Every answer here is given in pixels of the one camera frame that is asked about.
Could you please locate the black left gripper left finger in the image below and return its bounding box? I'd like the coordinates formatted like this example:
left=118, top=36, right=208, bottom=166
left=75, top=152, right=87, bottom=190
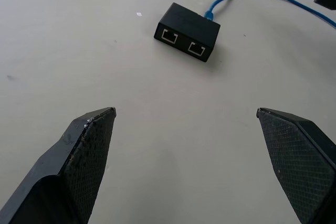
left=0, top=106, right=118, bottom=224

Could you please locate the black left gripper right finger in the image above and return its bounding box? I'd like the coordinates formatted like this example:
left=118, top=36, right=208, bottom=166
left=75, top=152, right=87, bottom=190
left=256, top=107, right=336, bottom=224

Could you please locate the black ethernet splitter box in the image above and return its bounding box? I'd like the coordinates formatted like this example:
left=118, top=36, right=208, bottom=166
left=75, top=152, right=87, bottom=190
left=153, top=2, right=221, bottom=63

